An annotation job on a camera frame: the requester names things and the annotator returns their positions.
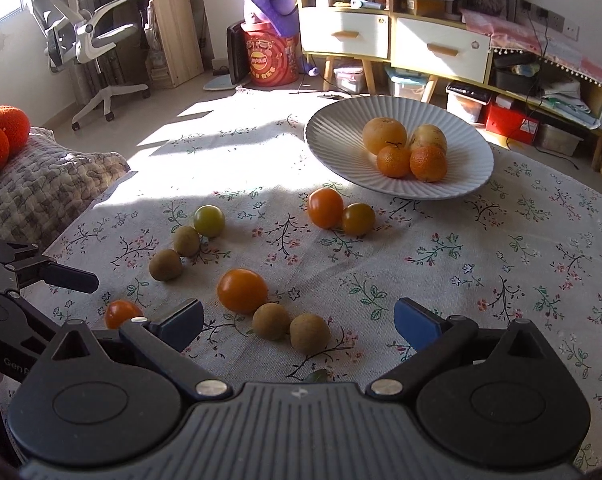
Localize knitted grey blanket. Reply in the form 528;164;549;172
0;127;130;249

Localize smooth orange tomato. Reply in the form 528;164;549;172
307;188;343;230

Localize long low sideboard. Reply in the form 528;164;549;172
485;8;602;187

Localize red round bucket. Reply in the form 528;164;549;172
241;22;299;88

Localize red storage box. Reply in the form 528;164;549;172
485;102;540;145

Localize brown kiwi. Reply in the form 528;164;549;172
148;249;183;282
252;302;290;340
172;226;200;258
289;313;331;356

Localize black flat heater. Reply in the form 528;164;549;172
226;22;250;86

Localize wooden desk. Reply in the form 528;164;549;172
136;0;203;89

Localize wooden shelf cabinet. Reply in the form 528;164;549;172
300;0;492;101

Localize small orange tomato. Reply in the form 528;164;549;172
104;300;145;330

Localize dark orange-green tomato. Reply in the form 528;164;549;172
341;203;376;237

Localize orange mandarin with stem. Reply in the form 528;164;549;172
376;143;411;179

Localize rough orange mandarin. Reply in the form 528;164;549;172
409;145;447;183

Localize clear plastic storage box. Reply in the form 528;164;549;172
333;66;366;94

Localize green tomato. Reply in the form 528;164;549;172
193;205;225;238

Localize wall power sockets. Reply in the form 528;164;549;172
518;0;580;41

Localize pink cloth runner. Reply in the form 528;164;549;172
461;10;602;87

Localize yellow striped melon fruit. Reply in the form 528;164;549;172
411;124;447;154

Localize white ribbed plate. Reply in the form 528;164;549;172
304;96;495;200

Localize white office chair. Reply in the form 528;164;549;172
29;0;150;131

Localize floral tablecloth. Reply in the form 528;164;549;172
26;90;602;469

